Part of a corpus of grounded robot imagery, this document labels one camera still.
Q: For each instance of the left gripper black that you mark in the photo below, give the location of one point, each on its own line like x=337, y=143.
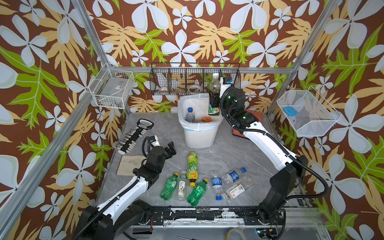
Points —
x=171, y=148

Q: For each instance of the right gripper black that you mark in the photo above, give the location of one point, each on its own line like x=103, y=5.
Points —
x=222, y=95

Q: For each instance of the orange juice bottle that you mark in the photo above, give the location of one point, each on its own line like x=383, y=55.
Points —
x=206, y=119

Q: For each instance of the blue label water bottle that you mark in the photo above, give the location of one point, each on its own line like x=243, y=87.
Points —
x=216, y=181
x=190, y=117

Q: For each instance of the red label soda bottle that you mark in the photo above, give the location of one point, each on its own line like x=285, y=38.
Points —
x=214, y=95

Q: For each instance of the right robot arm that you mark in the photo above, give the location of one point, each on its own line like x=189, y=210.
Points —
x=291, y=168

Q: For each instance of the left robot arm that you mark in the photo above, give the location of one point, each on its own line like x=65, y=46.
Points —
x=112, y=217

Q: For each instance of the clear bin liner bag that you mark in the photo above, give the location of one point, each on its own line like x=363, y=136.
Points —
x=200, y=105

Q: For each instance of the white plastic trash bin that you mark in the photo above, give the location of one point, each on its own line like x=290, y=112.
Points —
x=202, y=139

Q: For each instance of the green soda bottle left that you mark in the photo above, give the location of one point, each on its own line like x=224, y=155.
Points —
x=169, y=187

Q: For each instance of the green soda bottle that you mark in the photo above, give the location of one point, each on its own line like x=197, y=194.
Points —
x=169, y=187
x=197, y=193

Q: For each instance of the black screwdriver bit holder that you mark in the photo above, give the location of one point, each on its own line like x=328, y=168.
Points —
x=129, y=140

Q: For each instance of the clear tape roll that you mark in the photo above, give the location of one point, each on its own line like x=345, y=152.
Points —
x=195, y=88

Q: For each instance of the white label drink bottle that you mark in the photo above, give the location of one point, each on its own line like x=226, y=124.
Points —
x=181, y=191

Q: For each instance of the tall green yellow bottle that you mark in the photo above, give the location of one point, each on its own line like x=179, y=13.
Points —
x=192, y=171

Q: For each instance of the green soda bottle middle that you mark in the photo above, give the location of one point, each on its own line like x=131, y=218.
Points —
x=197, y=193

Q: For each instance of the blue object in basket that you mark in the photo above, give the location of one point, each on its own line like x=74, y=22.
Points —
x=290, y=111

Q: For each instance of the blue label water bottle upright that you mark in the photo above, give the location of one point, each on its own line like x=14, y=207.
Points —
x=216, y=181

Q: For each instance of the blue cap water bottle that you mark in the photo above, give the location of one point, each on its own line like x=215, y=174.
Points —
x=233, y=175

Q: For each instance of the white mesh basket right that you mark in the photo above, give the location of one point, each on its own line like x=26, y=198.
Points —
x=316, y=116

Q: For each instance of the clear bottle white label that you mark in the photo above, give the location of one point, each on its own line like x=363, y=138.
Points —
x=233, y=192

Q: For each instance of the tape roll foreground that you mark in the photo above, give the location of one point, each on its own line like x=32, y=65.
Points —
x=235, y=233

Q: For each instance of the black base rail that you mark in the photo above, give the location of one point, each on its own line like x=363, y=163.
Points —
x=249, y=216

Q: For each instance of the black wire wall basket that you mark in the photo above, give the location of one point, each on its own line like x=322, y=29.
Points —
x=174, y=79

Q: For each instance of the white wire basket left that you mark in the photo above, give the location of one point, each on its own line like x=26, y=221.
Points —
x=111, y=87

